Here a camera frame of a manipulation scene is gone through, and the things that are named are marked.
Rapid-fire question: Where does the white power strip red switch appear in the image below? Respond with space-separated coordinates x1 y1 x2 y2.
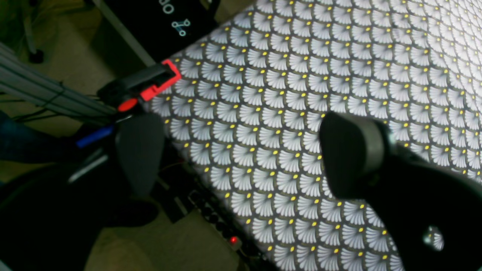
188 189 265 269

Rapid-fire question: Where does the red black table clamp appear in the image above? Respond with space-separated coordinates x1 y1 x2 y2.
97 59 182 113

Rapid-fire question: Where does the person leg in blue jeans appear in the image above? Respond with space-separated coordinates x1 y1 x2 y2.
0 111 81 164

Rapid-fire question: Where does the black OpenArm base box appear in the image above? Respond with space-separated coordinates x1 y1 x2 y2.
93 0 220 66

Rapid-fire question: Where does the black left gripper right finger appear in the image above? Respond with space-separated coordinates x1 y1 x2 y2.
319 112 482 271

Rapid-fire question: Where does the blue handled clamp left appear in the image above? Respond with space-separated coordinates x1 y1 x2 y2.
75 125 115 149

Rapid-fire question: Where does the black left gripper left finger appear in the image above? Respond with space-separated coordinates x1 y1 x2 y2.
1 113 164 271

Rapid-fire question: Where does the fan-patterned tablecloth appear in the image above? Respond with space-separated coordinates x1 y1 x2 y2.
150 0 482 271

